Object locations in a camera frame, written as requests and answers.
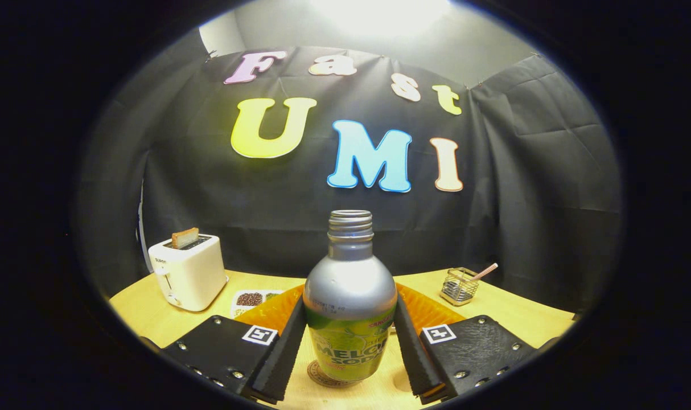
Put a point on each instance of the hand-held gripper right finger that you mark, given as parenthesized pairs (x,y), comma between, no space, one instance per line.
(414,353)

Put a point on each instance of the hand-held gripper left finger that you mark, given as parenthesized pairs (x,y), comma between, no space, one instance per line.
(283,359)

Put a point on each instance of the round cork coaster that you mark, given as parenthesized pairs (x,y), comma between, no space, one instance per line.
(317,376)

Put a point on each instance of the silver bottle with green label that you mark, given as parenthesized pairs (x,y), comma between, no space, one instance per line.
(348,290)

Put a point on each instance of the white divided dish with beans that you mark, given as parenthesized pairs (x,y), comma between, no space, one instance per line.
(249,299)

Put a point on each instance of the pink straw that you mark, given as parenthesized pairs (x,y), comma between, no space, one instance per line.
(485,271)

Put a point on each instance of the white toaster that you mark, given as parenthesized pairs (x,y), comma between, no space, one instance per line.
(194,279)

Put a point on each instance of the wooden table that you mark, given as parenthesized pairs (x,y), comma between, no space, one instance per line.
(146,319)

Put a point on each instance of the toast slice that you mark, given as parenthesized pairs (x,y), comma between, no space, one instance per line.
(185,238)

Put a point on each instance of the black backdrop cloth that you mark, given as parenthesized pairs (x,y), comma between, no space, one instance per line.
(522,199)

